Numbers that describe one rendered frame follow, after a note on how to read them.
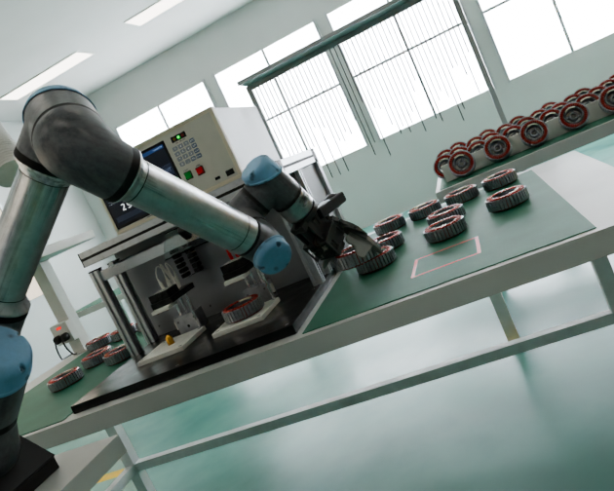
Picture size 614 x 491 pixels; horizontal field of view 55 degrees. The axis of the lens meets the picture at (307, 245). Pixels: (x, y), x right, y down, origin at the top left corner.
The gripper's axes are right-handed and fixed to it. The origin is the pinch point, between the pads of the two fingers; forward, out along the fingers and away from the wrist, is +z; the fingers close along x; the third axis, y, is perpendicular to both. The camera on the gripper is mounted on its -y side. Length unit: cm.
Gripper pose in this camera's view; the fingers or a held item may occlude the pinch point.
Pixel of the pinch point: (359, 255)
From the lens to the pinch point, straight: 140.2
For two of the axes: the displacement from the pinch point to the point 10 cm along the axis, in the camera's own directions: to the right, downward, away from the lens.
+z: 6.5, 5.8, 4.9
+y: -2.7, 7.8, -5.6
